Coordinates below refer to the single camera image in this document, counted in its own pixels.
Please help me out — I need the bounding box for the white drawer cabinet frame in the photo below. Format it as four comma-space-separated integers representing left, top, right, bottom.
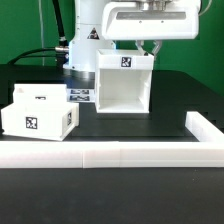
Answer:
95, 49, 154, 113

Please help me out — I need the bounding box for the black cable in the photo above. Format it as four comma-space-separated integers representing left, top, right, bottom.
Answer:
7, 0, 70, 66

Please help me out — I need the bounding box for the white front drawer box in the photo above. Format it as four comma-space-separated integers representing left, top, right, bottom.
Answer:
1, 102, 79, 141

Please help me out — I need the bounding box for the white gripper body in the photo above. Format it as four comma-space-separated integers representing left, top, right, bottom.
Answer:
102, 0, 201, 40

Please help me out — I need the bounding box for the white L-shaped border fence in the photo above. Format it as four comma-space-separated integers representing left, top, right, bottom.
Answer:
0, 112, 224, 168

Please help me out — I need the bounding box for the fiducial marker sheet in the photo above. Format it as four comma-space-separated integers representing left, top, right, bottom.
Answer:
67, 89, 95, 102

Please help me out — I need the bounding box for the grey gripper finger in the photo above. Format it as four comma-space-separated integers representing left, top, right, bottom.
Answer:
135, 40, 149, 56
152, 40, 162, 61

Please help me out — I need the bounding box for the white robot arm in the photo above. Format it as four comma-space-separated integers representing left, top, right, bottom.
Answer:
64, 0, 201, 72

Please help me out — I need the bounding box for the white drawer box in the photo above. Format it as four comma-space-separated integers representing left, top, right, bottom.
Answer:
13, 84, 67, 103
1, 102, 79, 141

